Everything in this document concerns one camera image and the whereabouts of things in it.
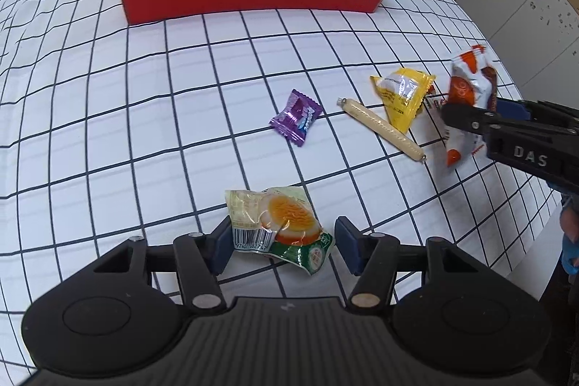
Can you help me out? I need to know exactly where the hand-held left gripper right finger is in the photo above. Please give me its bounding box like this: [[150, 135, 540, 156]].
[[334, 216, 487, 314]]

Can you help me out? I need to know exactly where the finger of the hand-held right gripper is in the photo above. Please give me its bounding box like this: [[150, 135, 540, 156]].
[[440, 102, 496, 138], [495, 97, 579, 133]]

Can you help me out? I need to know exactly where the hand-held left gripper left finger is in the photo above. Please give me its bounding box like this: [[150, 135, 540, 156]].
[[93, 215, 233, 314]]

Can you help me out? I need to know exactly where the white orange snack packet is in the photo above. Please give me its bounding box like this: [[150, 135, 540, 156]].
[[441, 44, 499, 168]]

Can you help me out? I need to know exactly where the yellow snack packet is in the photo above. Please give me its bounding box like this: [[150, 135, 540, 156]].
[[370, 68, 437, 135]]

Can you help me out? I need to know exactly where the green egg snack packet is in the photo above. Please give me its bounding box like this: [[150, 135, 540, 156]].
[[225, 186, 334, 277]]

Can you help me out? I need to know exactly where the beige sausage stick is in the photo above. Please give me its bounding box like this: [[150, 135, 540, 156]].
[[337, 97, 427, 163]]

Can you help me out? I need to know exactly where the purple candy packet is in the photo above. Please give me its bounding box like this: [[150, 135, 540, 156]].
[[269, 89, 323, 147]]

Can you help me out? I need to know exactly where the person's right hand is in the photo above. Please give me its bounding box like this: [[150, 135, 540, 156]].
[[560, 205, 579, 242]]

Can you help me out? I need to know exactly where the white black checkered tablecloth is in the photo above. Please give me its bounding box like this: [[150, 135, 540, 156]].
[[0, 0, 564, 373]]

